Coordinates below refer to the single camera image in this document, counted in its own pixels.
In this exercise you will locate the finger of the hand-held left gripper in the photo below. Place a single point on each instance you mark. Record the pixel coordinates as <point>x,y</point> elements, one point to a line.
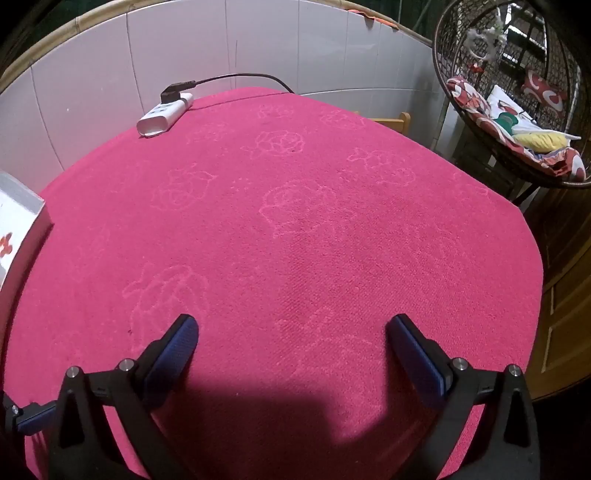
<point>37,415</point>

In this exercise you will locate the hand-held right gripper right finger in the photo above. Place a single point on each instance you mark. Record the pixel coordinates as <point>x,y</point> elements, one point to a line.
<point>422,364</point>

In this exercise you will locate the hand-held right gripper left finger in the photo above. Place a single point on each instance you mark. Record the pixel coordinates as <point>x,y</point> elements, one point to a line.
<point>173,350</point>

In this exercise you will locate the white cardboard box tray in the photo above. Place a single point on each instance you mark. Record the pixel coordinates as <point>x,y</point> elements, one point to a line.
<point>18,217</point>

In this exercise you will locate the wooden door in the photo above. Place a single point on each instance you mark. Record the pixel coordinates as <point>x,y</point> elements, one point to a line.
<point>563,314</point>

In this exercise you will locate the pink flower-patterned tablecloth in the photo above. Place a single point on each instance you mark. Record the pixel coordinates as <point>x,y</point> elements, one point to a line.
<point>300,254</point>

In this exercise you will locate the red patterned seat cushion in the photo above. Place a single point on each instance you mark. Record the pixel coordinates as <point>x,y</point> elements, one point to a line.
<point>561,161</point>

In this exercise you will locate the yellow plush pillow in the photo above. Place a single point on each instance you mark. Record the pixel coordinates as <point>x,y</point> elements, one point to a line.
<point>540,141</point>

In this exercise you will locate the white cloth with green print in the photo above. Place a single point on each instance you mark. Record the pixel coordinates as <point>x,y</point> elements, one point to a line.
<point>505,115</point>

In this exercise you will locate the red white patterned pillow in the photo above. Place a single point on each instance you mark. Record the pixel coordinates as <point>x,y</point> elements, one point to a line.
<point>466,97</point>
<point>545,90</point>

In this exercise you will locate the hanging wicker chair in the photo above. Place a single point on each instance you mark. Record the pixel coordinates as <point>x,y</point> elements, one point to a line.
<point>450,55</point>

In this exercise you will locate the white hanging toy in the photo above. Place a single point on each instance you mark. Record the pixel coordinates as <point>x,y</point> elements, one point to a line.
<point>482,37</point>

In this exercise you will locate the bamboo pole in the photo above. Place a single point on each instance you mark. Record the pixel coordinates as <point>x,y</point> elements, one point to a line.
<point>46,41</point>

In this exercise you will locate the orange rag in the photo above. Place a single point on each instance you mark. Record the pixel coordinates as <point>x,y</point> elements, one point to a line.
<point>378,18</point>

